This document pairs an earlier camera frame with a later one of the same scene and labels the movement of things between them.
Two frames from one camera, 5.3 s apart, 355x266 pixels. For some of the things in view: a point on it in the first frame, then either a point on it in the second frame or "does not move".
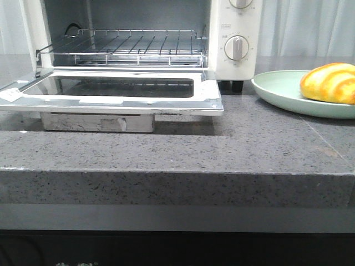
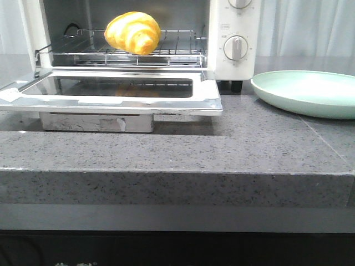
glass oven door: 131,92 does not move
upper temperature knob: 240,4 does not move
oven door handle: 99,122 does not move
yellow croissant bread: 333,82 to 136,32
